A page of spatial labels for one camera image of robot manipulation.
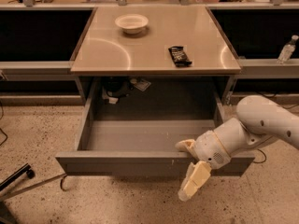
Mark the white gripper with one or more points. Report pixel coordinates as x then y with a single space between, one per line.
210 148

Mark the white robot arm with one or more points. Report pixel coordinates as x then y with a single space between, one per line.
257 120

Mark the grey top drawer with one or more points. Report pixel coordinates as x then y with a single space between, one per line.
137 135

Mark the grey window ledge rail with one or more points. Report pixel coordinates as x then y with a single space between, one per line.
53 71

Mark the clear plastic water bottle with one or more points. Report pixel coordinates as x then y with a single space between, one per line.
288 50

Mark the white bowl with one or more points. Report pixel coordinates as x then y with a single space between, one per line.
132 24

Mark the grey drawer cabinet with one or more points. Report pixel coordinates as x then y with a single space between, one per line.
107 51

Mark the black snack bar wrapper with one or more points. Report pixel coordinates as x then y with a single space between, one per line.
179 57

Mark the black object inside drawer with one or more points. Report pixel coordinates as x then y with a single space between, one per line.
114 88

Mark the white card in drawer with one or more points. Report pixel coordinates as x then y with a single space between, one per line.
142 84

